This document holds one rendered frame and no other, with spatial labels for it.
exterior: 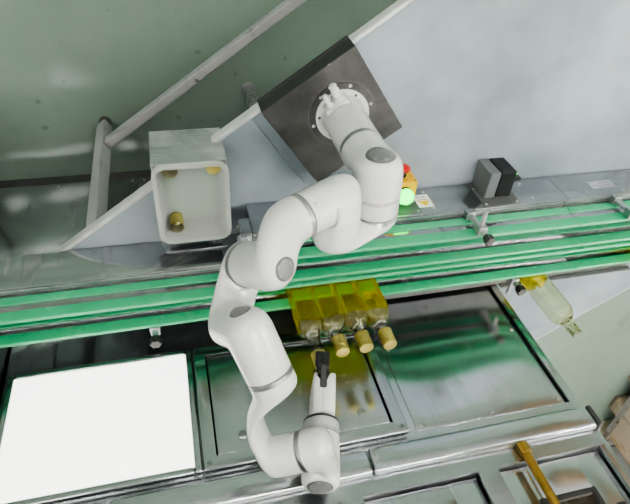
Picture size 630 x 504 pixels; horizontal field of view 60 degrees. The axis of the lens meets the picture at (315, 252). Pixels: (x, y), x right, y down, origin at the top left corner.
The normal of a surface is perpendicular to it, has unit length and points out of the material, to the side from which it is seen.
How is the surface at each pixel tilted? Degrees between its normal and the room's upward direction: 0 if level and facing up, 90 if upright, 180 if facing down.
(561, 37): 0
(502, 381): 90
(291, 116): 1
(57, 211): 90
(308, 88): 1
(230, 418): 90
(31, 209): 90
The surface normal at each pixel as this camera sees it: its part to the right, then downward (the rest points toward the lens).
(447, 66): 0.24, 0.64
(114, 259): 0.06, -0.76
